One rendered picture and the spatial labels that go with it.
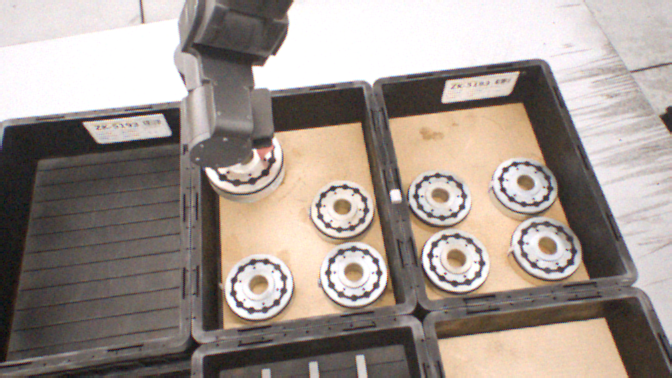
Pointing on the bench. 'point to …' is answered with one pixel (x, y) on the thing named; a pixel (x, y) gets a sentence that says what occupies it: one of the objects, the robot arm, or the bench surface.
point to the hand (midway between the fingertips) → (241, 154)
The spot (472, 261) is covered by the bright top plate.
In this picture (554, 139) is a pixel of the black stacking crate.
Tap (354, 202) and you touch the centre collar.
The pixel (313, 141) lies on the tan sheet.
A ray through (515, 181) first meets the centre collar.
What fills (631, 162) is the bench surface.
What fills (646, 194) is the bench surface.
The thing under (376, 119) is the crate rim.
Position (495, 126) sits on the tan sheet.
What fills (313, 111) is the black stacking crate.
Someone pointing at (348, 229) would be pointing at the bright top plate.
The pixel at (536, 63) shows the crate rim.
